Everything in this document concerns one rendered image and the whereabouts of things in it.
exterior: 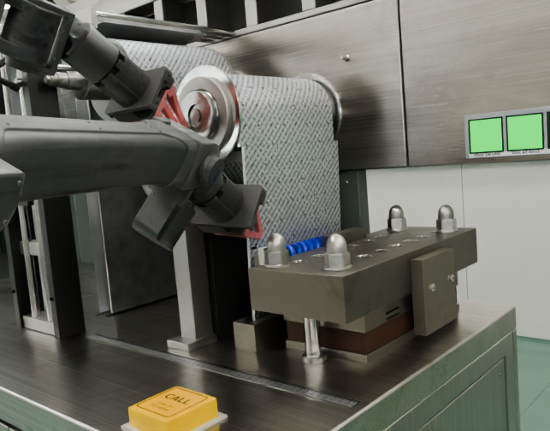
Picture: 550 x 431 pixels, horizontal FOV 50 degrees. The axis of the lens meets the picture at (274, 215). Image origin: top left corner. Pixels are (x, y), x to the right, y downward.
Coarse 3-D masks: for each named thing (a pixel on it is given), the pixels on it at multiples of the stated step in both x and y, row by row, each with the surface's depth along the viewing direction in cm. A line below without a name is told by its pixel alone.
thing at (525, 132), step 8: (512, 120) 91; (520, 120) 90; (528, 120) 89; (536, 120) 88; (512, 128) 91; (520, 128) 90; (528, 128) 89; (536, 128) 89; (512, 136) 91; (520, 136) 90; (528, 136) 90; (536, 136) 89; (512, 144) 91; (520, 144) 90; (528, 144) 90; (536, 144) 89
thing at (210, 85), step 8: (192, 80) 89; (200, 80) 88; (208, 80) 87; (216, 80) 87; (184, 88) 90; (192, 88) 89; (200, 88) 88; (208, 88) 87; (216, 88) 86; (184, 96) 90; (216, 96) 86; (224, 96) 85; (224, 104) 85; (224, 112) 85; (224, 120) 85; (216, 128) 87; (224, 128) 86; (216, 136) 87; (224, 136) 86
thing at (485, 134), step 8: (488, 120) 93; (496, 120) 92; (472, 128) 95; (480, 128) 94; (488, 128) 93; (496, 128) 93; (472, 136) 95; (480, 136) 94; (488, 136) 93; (496, 136) 93; (472, 144) 95; (480, 144) 95; (488, 144) 94; (496, 144) 93
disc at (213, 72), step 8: (192, 72) 90; (200, 72) 89; (208, 72) 88; (216, 72) 86; (224, 72) 86; (184, 80) 91; (224, 80) 86; (224, 88) 86; (232, 88) 85; (232, 96) 85; (232, 104) 85; (240, 104) 85; (232, 112) 85; (240, 112) 85; (232, 120) 86; (240, 120) 85; (232, 128) 86; (240, 128) 85; (232, 136) 86; (224, 144) 87; (232, 144) 86; (224, 152) 88
